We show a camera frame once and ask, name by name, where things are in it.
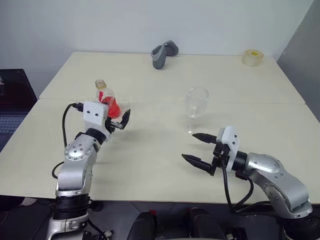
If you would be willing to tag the plastic bottle with red liquid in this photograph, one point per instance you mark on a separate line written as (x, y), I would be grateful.
(113, 107)

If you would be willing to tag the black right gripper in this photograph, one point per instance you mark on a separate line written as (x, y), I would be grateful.
(220, 155)

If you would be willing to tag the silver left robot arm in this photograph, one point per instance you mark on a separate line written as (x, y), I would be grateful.
(75, 170)

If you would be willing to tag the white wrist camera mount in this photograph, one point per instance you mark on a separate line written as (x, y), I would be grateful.
(233, 150)
(95, 115)

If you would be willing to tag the dark open laptop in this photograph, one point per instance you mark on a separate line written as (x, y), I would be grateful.
(13, 100)

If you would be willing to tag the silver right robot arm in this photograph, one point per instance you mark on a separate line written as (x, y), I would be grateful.
(275, 175)

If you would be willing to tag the clear wine glass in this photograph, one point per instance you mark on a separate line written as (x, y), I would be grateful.
(197, 102)

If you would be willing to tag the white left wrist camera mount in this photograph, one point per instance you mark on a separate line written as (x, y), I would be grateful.
(95, 115)

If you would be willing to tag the grey partition panel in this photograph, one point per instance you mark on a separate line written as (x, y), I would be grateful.
(303, 50)

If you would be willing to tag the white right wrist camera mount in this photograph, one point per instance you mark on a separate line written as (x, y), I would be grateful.
(233, 150)

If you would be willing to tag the dark rounded shape with red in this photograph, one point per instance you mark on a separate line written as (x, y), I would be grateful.
(145, 225)

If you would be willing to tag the clear tape roll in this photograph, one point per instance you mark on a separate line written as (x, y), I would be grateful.
(252, 59)

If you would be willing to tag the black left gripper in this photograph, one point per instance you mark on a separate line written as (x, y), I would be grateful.
(116, 125)

